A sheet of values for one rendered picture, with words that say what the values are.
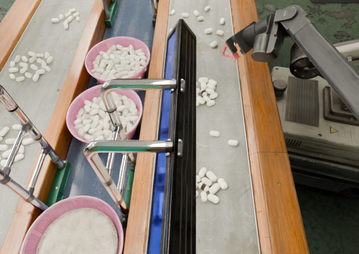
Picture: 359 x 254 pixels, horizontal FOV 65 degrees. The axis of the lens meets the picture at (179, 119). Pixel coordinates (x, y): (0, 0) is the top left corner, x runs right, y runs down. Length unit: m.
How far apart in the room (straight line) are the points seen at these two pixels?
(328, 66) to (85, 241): 0.75
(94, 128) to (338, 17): 2.47
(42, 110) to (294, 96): 1.12
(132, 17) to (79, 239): 1.11
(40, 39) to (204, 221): 1.09
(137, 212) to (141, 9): 1.12
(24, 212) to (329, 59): 0.88
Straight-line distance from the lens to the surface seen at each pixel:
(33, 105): 1.19
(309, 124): 1.41
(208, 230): 0.83
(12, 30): 1.56
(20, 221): 0.93
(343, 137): 1.43
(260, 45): 0.81
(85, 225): 0.89
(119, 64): 1.24
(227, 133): 0.96
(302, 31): 0.78
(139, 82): 0.59
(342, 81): 0.68
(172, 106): 0.55
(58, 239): 0.91
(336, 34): 2.81
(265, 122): 0.98
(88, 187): 0.99
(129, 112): 1.05
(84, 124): 1.05
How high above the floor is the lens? 1.54
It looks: 54 degrees down
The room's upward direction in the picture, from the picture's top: 4 degrees counter-clockwise
